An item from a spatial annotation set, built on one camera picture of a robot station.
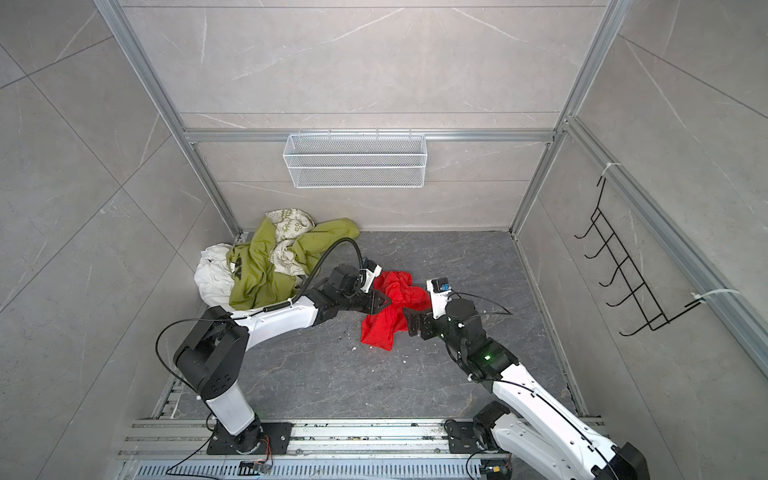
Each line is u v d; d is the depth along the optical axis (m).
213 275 1.00
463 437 0.73
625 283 0.66
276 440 0.73
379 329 0.85
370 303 0.76
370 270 0.80
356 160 1.01
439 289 0.65
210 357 0.46
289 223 1.09
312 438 0.75
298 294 0.98
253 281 0.95
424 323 0.66
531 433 0.57
